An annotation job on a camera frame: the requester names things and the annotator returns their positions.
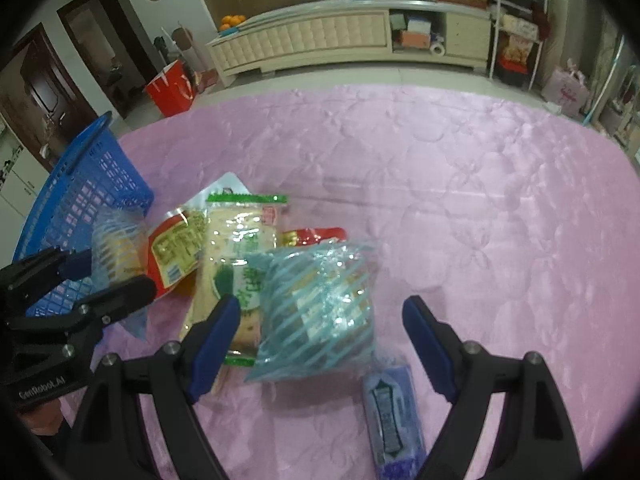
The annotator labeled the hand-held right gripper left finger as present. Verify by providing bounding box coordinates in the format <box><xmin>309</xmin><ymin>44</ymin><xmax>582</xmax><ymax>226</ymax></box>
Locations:
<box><xmin>65</xmin><ymin>294</ymin><xmax>242</xmax><ymax>480</ymax></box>

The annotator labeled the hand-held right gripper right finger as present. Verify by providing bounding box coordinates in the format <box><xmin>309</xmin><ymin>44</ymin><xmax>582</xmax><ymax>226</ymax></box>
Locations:
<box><xmin>402</xmin><ymin>295</ymin><xmax>586</xmax><ymax>480</ymax></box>

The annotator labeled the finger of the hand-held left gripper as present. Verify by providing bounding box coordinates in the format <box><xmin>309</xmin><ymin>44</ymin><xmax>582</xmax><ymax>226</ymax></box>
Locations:
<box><xmin>0</xmin><ymin>249</ymin><xmax>93</xmax><ymax>306</ymax></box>
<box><xmin>10</xmin><ymin>274</ymin><xmax>157</xmax><ymax>359</ymax></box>

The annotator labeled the blue striped clear snack packet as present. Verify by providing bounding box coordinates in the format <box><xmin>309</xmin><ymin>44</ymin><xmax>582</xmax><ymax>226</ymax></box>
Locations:
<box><xmin>92</xmin><ymin>207</ymin><xmax>151</xmax><ymax>341</ymax></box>
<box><xmin>244</xmin><ymin>240</ymin><xmax>377</xmax><ymax>386</ymax></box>

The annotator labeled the red yellow snack packet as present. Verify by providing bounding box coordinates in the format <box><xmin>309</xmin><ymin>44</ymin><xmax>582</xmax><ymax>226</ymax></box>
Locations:
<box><xmin>145</xmin><ymin>172</ymin><xmax>250</xmax><ymax>301</ymax></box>

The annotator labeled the purple blue snack packet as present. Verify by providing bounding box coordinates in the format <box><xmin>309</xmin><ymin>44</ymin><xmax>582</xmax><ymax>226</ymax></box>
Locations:
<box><xmin>362</xmin><ymin>360</ymin><xmax>427</xmax><ymax>480</ymax></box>

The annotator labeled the blue plastic basket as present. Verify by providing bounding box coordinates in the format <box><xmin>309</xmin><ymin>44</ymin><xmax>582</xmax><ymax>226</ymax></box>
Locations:
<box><xmin>12</xmin><ymin>111</ymin><xmax>155</xmax><ymax>318</ymax></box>

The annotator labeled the green-edged cracker packet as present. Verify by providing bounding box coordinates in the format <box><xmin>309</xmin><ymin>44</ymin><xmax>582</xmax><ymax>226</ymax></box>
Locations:
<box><xmin>180</xmin><ymin>192</ymin><xmax>291</xmax><ymax>396</ymax></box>

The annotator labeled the white cupboard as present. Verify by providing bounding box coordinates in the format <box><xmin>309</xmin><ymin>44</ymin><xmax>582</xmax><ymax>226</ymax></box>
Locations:
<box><xmin>0</xmin><ymin>125</ymin><xmax>46</xmax><ymax>261</ymax></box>

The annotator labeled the pink quilted blanket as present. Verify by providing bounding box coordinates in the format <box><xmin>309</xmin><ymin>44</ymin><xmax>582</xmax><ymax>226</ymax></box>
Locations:
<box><xmin>10</xmin><ymin>85</ymin><xmax>640</xmax><ymax>480</ymax></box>

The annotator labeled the dark wooden door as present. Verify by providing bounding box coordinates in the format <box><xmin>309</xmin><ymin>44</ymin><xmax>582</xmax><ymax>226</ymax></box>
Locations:
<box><xmin>0</xmin><ymin>25</ymin><xmax>93</xmax><ymax>171</ymax></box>

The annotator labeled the red gift bag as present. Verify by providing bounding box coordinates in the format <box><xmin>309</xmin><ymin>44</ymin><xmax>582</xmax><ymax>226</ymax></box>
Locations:
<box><xmin>145</xmin><ymin>59</ymin><xmax>198</xmax><ymax>118</ymax></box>

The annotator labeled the pink gift bag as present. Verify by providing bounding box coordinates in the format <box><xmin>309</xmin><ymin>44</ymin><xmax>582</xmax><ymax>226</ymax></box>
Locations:
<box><xmin>542</xmin><ymin>60</ymin><xmax>591</xmax><ymax>117</ymax></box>

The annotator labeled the red box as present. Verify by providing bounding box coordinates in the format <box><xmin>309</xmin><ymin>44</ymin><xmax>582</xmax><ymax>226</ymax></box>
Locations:
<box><xmin>500</xmin><ymin>35</ymin><xmax>536</xmax><ymax>86</ymax></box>

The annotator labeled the orange box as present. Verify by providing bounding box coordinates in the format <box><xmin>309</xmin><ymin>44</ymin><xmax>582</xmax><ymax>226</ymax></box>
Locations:
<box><xmin>398</xmin><ymin>30</ymin><xmax>433</xmax><ymax>48</ymax></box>

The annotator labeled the cream TV cabinet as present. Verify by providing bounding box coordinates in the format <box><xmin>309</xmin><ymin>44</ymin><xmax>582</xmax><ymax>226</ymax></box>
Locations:
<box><xmin>206</xmin><ymin>0</ymin><xmax>493</xmax><ymax>88</ymax></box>

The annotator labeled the white metal shelf rack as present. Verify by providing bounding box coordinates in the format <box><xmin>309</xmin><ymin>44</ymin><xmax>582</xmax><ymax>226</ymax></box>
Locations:
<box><xmin>487</xmin><ymin>0</ymin><xmax>553</xmax><ymax>91</ymax></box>

